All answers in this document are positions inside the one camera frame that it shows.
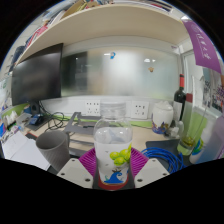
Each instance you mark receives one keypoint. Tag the white paper sheets stack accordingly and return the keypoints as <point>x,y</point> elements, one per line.
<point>23,151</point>

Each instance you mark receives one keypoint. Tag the clear plastic water bottle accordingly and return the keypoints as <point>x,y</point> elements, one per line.
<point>111,141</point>

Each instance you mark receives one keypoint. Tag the white ceramic jar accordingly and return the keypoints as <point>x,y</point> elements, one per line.
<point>162,116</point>

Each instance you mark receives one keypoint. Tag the tall green-tinted glass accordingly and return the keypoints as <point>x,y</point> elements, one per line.
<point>190,133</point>

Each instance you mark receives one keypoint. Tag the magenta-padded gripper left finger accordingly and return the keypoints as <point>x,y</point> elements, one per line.
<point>75,171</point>

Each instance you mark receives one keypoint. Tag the group photo poster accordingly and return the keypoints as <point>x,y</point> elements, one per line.
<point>216,93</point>

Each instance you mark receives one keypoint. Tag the grey ribbed cup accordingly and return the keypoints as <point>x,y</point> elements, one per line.
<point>53,150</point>

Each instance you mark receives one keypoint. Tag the grey metal laptop stand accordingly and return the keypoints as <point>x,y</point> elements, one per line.
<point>78,126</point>

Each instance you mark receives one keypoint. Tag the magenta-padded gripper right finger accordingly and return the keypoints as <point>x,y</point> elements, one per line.
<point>151,170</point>

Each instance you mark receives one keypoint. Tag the white wall socket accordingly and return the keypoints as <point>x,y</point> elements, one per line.
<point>92,108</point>
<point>140,110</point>

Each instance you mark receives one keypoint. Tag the black computer monitor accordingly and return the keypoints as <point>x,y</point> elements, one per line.
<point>36,76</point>

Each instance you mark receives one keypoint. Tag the dark blue mat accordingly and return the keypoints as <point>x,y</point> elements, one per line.
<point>160,144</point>

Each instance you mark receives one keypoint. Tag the dark wine bottle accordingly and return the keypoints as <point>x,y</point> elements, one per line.
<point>179,100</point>

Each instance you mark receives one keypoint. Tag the purple hanging banner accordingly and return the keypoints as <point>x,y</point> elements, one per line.
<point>203,46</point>

